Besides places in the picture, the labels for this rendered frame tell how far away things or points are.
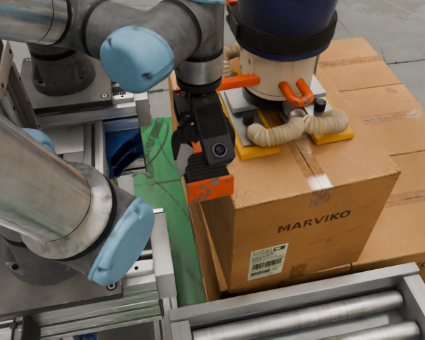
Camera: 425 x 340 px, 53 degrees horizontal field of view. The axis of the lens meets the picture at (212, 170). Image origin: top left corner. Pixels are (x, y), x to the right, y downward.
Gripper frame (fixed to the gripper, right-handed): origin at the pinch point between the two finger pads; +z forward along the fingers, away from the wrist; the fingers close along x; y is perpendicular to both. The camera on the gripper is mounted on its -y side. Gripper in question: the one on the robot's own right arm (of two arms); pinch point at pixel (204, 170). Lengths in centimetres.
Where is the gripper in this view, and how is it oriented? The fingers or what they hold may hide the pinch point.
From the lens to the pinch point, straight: 78.1
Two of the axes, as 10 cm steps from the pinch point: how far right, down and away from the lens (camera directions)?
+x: -9.6, 2.0, -1.8
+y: -2.7, -7.1, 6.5
